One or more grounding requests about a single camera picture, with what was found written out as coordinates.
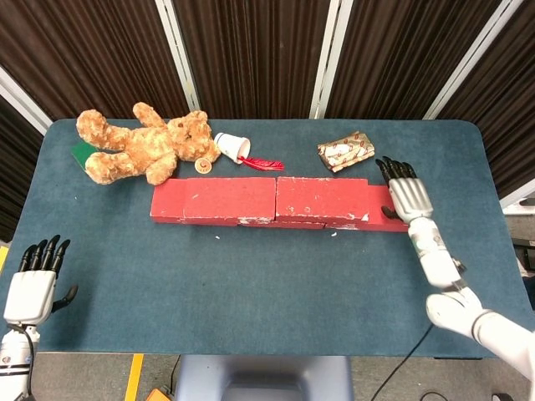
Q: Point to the green yellow sponge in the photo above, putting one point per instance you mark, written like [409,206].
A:
[81,154]

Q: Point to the red brick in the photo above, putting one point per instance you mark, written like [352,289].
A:
[167,200]
[284,225]
[376,200]
[230,196]
[322,196]

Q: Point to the small round cream token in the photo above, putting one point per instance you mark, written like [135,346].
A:
[203,166]

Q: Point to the red feather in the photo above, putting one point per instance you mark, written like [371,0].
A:
[263,163]

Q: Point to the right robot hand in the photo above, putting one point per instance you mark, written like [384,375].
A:
[409,196]

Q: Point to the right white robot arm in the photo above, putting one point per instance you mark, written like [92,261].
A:
[439,259]

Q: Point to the orange floor object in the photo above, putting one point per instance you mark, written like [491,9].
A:
[159,394]

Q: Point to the black equipment beside table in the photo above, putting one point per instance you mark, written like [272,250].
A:
[526,246]

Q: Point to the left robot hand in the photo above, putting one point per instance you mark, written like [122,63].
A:
[29,296]

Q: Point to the white paper cup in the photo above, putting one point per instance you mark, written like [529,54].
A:
[230,144]

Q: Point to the white partition post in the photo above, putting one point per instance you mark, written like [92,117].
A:
[468,58]
[332,58]
[518,194]
[23,98]
[177,58]

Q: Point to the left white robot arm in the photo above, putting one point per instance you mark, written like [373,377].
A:
[14,363]

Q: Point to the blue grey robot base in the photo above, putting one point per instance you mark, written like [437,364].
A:
[263,378]

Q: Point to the gold snack packet red print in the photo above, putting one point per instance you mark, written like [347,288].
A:
[347,150]

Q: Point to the brown plush teddy bear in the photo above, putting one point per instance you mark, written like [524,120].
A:
[146,146]

